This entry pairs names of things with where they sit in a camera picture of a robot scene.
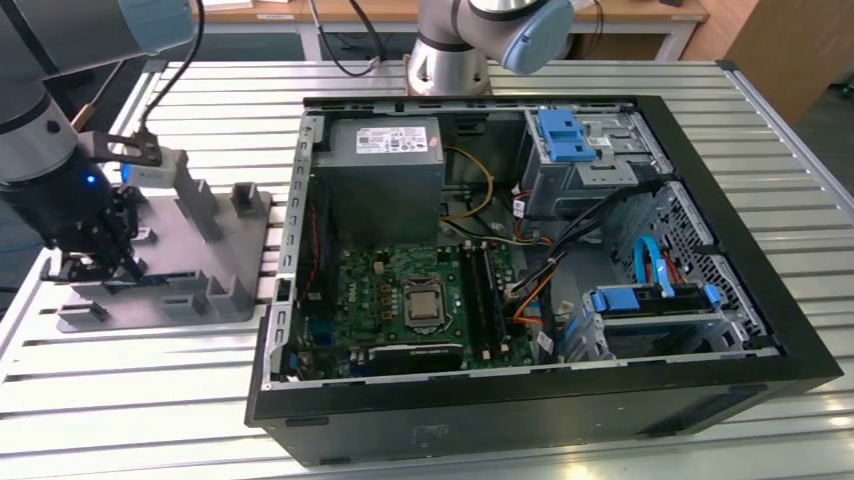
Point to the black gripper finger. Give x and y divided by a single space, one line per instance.
76 270
123 230

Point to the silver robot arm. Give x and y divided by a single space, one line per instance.
40 130

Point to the black RAM slot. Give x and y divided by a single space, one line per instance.
484 310
474 310

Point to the gray parts rack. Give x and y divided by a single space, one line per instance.
194 250

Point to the blue board connector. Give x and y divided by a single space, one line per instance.
323 334

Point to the green motherboard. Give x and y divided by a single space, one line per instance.
363 300

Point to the gray power supply unit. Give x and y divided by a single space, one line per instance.
380 200

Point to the CPU socket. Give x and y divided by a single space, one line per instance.
423 282

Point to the silver CPU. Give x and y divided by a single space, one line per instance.
423 305

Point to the black graphics card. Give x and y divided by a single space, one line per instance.
414 357

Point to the black PC case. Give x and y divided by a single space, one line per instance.
467 425

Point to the blue drive latch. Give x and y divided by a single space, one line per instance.
563 135

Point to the silver drive cage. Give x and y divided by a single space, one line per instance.
601 175

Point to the hard disk in blue carrier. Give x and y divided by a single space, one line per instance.
617 302

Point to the silver disk bay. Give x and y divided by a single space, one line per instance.
667 324

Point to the brown wooden cabinet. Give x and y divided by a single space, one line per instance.
787 50

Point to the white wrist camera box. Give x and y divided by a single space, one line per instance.
150 172

